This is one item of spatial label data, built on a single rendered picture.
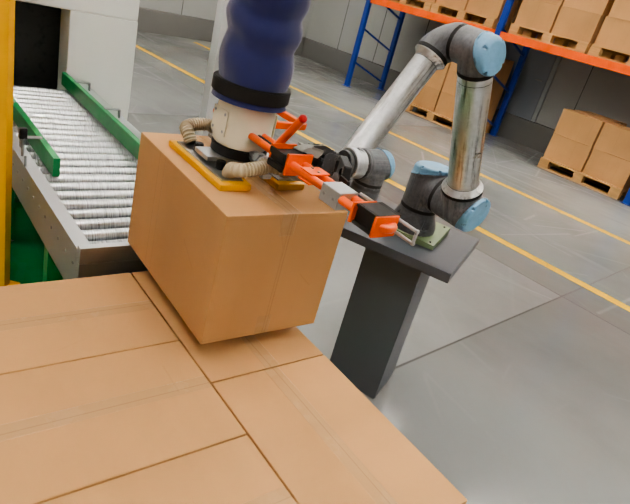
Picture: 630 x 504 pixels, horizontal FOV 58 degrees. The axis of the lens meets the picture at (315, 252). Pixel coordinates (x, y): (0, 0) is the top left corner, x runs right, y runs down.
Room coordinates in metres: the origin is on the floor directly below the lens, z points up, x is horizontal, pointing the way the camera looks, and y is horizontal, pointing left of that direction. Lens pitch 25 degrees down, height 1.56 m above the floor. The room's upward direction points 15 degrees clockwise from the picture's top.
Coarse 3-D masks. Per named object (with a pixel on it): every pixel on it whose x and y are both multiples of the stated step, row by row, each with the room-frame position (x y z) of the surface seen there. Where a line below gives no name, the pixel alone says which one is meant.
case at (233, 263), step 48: (144, 144) 1.69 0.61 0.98; (144, 192) 1.66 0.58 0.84; (192, 192) 1.43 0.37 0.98; (240, 192) 1.46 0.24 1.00; (288, 192) 1.56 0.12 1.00; (144, 240) 1.62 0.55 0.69; (192, 240) 1.39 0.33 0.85; (240, 240) 1.32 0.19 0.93; (288, 240) 1.42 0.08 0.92; (336, 240) 1.54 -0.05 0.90; (192, 288) 1.36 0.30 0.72; (240, 288) 1.34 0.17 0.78; (288, 288) 1.46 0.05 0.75; (240, 336) 1.37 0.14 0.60
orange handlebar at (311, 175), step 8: (288, 120) 1.90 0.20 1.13; (280, 128) 1.78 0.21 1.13; (304, 128) 1.84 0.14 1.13; (248, 136) 1.57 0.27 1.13; (256, 136) 1.55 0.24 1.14; (264, 136) 1.58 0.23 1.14; (264, 144) 1.51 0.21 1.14; (296, 168) 1.39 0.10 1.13; (304, 168) 1.37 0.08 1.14; (312, 168) 1.39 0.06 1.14; (320, 168) 1.41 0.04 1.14; (304, 176) 1.36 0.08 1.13; (312, 176) 1.35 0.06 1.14; (320, 176) 1.38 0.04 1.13; (312, 184) 1.34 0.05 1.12; (320, 184) 1.32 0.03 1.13; (344, 200) 1.25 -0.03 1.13; (352, 200) 1.28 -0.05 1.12; (360, 200) 1.28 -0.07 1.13; (384, 224) 1.17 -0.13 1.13; (392, 224) 1.18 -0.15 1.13; (384, 232) 1.16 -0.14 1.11; (392, 232) 1.17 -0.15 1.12
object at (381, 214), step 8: (352, 208) 1.21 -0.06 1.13; (360, 208) 1.20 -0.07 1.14; (368, 208) 1.19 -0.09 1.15; (376, 208) 1.21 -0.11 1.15; (384, 208) 1.22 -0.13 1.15; (352, 216) 1.21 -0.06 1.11; (360, 216) 1.20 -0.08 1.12; (368, 216) 1.18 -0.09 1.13; (376, 216) 1.16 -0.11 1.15; (384, 216) 1.17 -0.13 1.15; (392, 216) 1.19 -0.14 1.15; (360, 224) 1.20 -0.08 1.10; (368, 224) 1.18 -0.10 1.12; (376, 224) 1.15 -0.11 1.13; (368, 232) 1.17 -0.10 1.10; (376, 232) 1.16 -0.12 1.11
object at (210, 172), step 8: (176, 144) 1.64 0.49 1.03; (184, 144) 1.65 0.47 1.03; (192, 144) 1.67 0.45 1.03; (200, 144) 1.62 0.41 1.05; (184, 152) 1.59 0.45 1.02; (192, 152) 1.60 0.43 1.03; (192, 160) 1.55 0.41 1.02; (200, 160) 1.55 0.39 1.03; (224, 160) 1.54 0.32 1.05; (200, 168) 1.51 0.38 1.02; (208, 168) 1.51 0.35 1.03; (216, 168) 1.52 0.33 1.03; (208, 176) 1.47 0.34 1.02; (216, 176) 1.47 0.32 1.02; (216, 184) 1.44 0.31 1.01; (224, 184) 1.44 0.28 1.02; (232, 184) 1.45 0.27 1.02; (240, 184) 1.47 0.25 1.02; (248, 184) 1.49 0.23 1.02
